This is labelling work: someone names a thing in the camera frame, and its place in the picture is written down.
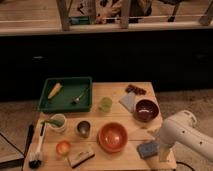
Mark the dark red grapes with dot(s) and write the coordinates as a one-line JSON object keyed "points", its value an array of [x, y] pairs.
{"points": [[135, 89]]}

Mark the green plastic tray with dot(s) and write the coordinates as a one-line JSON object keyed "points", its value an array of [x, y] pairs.
{"points": [[61, 102]]}

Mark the green vegetable toy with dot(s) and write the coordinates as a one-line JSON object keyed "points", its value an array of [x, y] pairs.
{"points": [[53, 121]]}

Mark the orange fruit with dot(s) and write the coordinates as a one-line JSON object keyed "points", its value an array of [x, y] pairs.
{"points": [[63, 148]]}

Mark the orange bowl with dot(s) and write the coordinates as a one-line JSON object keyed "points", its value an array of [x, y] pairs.
{"points": [[112, 137]]}

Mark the grey cloth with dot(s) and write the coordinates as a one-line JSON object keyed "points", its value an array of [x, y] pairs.
{"points": [[128, 101]]}

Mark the metal spoon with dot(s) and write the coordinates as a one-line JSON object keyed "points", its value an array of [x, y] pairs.
{"points": [[77, 99]]}

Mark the green plastic cup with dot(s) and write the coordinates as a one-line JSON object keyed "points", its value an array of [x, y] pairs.
{"points": [[105, 104]]}

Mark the purple bowl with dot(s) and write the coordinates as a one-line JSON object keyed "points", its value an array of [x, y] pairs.
{"points": [[146, 110]]}

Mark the blue sponge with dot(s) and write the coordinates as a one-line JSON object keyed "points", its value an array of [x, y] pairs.
{"points": [[148, 149]]}

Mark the white mug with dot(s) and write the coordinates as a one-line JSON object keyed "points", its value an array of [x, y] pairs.
{"points": [[60, 117]]}

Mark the wooden block eraser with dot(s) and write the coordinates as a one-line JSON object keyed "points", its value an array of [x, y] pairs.
{"points": [[78, 157]]}

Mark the yellow corn cob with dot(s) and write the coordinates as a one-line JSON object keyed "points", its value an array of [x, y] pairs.
{"points": [[55, 90]]}

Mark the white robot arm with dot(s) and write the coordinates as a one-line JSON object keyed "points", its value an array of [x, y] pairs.
{"points": [[180, 127]]}

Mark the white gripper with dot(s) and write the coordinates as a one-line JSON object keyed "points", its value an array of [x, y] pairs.
{"points": [[165, 143]]}

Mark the metal cup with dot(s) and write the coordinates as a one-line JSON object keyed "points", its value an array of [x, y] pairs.
{"points": [[83, 129]]}

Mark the teal object on shelf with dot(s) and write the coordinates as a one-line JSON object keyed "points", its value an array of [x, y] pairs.
{"points": [[79, 20]]}

